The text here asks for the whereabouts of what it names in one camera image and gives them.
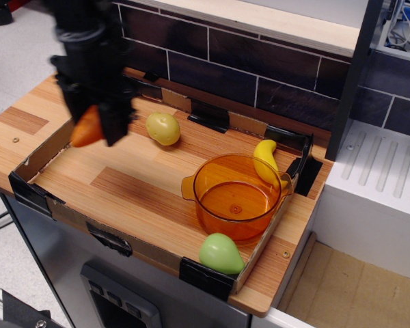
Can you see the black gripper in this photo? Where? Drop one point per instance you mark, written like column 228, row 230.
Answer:
column 91, row 73

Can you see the orange toy carrot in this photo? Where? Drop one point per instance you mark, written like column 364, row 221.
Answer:
column 88, row 129

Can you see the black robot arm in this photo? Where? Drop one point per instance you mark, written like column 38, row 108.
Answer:
column 87, row 16

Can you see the orange transparent plastic pot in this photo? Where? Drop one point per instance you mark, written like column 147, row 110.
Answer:
column 237, row 195

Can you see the cardboard fence with black tape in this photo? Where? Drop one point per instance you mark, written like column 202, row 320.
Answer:
column 129, row 196

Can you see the yellow toy potato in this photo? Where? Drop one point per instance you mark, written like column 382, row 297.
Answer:
column 163, row 128

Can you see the yellow toy banana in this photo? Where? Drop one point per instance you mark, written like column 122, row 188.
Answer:
column 267, row 160

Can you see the green toy pear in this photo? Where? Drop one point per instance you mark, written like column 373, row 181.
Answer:
column 220, row 253

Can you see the grey toy oven panel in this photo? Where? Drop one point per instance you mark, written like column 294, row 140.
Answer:
column 117, row 306

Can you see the beige wooden shelf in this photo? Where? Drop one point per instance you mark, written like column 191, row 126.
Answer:
column 285, row 26

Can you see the white toy sink drainboard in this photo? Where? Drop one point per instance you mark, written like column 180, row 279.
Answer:
column 364, row 209

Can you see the dark grey vertical post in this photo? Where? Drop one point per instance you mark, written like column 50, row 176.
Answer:
column 362, row 49

